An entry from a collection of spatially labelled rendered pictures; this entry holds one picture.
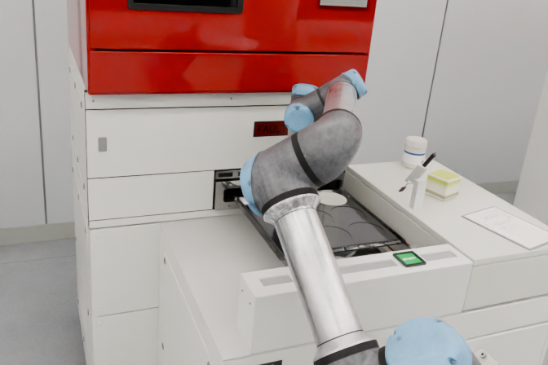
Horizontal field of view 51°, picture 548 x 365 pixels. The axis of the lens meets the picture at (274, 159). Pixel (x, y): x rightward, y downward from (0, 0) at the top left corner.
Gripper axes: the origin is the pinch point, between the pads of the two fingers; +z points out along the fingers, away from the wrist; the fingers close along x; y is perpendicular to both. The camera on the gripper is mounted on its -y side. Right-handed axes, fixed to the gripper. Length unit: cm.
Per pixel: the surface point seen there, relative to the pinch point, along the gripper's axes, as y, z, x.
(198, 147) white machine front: -8.1, -13.9, 27.3
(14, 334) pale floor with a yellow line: -6, 91, 116
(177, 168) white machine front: -12.7, -7.7, 31.2
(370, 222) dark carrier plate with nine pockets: 6.0, 1.3, -22.8
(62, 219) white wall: 65, 80, 161
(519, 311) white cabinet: 4, 13, -66
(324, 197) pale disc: 14.3, 1.4, -5.1
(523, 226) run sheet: 16, -6, -62
